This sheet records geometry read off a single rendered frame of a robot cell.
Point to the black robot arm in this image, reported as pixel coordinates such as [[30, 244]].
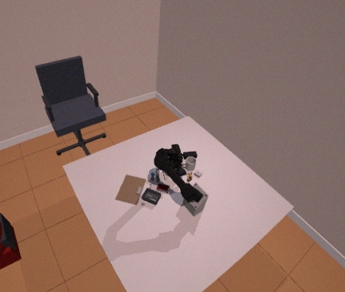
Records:
[[162, 162]]

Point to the grey mug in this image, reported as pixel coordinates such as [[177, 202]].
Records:
[[190, 163]]

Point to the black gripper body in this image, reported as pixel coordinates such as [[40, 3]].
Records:
[[180, 170]]

